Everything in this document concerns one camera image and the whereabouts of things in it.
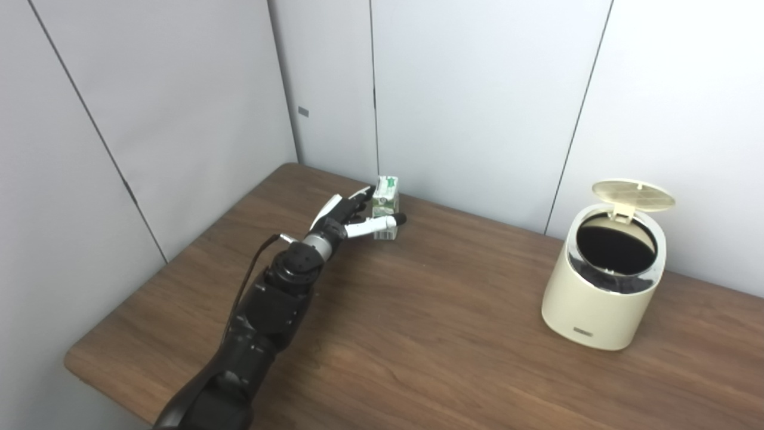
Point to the cream round bin lid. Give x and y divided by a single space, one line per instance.
634 196

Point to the cream-colored round bin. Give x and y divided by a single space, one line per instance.
591 310

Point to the green white milk carton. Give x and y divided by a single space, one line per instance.
385 203

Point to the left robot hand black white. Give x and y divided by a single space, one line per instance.
334 222

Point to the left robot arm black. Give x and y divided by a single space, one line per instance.
262 322

